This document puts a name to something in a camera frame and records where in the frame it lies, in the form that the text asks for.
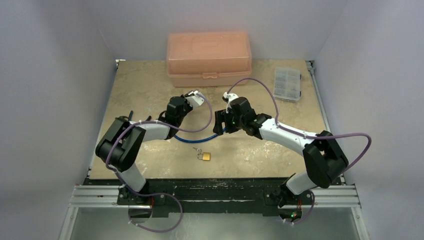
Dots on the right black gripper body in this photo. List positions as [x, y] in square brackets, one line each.
[219, 121]

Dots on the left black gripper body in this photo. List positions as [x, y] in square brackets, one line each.
[185, 111]

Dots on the blue cable lock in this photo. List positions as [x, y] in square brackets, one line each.
[195, 141]

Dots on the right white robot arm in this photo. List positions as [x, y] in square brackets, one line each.
[323, 157]

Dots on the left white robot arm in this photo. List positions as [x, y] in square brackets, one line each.
[120, 145]

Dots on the brass padlock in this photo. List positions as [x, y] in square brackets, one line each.
[204, 156]

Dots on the pink plastic toolbox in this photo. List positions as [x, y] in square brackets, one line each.
[208, 59]

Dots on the clear plastic organizer box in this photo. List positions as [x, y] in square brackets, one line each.
[287, 84]

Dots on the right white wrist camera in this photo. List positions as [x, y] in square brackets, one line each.
[228, 97]

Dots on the blue handled pliers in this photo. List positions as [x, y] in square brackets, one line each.
[132, 113]

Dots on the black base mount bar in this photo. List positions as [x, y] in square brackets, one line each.
[260, 195]

